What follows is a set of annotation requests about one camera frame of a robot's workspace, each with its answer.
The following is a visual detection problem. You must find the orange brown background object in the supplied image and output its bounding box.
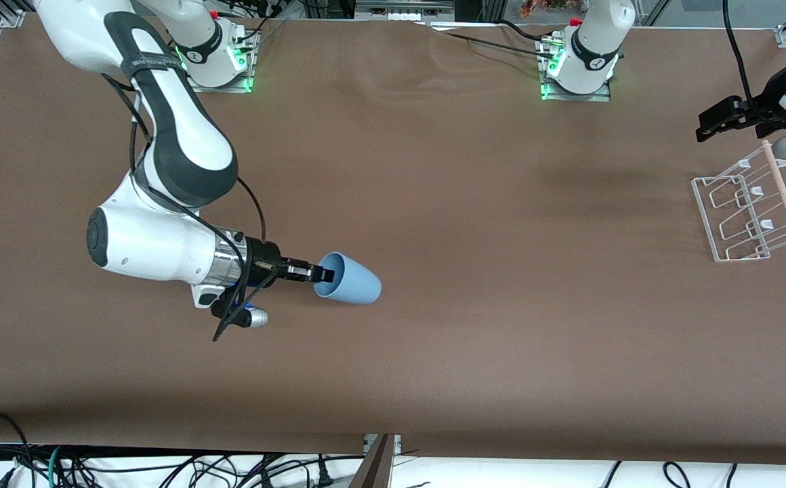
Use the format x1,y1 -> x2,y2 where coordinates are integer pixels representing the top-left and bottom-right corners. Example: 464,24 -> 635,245
520,0 -> 573,19

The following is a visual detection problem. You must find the small metal bracket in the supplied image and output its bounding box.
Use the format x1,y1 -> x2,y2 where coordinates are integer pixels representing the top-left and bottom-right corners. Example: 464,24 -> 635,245
364,434 -> 402,456

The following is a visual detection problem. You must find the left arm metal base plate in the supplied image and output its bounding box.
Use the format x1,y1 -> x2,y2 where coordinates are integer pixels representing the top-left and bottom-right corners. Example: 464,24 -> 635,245
539,37 -> 612,102

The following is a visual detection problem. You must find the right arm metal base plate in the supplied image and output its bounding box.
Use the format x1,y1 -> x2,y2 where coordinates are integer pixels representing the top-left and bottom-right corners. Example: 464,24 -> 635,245
188,27 -> 256,94

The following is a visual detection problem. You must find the white power strip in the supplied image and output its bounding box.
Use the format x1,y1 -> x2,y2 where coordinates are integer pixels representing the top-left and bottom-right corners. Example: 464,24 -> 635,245
356,0 -> 455,21

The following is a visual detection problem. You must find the blue plastic cup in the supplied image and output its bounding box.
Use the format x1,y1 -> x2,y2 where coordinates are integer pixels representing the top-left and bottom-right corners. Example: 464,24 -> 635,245
314,251 -> 382,306

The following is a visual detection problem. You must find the brown table cloth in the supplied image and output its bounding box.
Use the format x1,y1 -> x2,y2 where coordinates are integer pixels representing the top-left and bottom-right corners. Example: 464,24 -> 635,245
0,14 -> 786,468

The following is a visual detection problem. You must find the black cable on table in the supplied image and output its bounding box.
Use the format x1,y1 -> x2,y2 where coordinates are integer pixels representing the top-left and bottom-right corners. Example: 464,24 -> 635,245
427,19 -> 550,55

